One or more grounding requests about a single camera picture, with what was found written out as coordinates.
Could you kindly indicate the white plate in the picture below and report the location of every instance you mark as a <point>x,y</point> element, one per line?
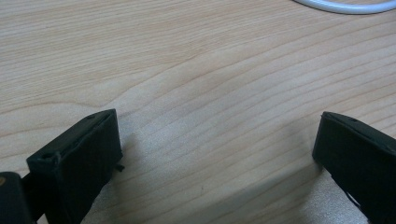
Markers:
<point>348,8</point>

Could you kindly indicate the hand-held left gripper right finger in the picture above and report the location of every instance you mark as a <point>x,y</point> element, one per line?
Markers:
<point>358,152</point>

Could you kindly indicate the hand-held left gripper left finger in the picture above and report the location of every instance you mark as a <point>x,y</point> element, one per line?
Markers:
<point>77,161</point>

